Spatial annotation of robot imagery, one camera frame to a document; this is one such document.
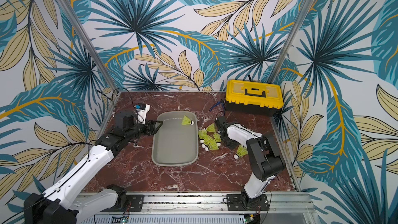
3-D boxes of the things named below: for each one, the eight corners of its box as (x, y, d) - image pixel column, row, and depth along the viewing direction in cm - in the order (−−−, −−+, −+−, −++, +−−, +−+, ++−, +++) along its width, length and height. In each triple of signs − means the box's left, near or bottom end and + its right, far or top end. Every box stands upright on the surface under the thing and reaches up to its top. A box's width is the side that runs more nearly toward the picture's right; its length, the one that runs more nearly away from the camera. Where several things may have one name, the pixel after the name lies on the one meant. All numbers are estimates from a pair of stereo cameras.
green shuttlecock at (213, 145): (205, 151, 91) (206, 149, 88) (204, 143, 94) (204, 141, 92) (217, 149, 92) (218, 147, 89) (215, 141, 95) (216, 139, 93)
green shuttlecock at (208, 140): (198, 144, 94) (198, 141, 91) (206, 137, 97) (206, 134, 94) (205, 150, 92) (206, 147, 88) (212, 143, 95) (213, 140, 91)
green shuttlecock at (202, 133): (198, 143, 94) (198, 140, 91) (198, 132, 98) (198, 129, 95) (206, 143, 94) (207, 140, 91) (206, 133, 98) (206, 129, 95)
